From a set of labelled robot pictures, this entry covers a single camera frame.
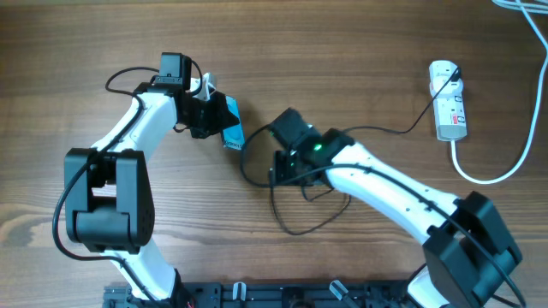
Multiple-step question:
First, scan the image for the white charger adapter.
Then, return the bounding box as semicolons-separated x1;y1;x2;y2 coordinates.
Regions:
429;68;463;98

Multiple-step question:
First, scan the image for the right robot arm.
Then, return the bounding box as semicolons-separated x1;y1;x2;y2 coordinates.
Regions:
267;109;527;307

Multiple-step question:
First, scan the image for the black mounting rail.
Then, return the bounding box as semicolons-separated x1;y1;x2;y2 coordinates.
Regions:
103;281;417;308

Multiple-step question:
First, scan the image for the white power strip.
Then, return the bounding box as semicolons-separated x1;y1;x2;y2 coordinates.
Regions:
429;60;468;142

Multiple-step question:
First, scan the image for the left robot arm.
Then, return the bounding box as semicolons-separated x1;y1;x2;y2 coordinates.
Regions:
52;52;244;307

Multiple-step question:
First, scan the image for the white power strip cord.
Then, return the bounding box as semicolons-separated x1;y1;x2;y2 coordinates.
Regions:
450;0;548;186

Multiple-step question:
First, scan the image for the blue smartphone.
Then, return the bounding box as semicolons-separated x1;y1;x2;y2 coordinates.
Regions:
222;96;245;151

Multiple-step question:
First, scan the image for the black charger cable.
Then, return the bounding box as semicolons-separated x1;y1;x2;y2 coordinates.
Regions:
239;66;462;237

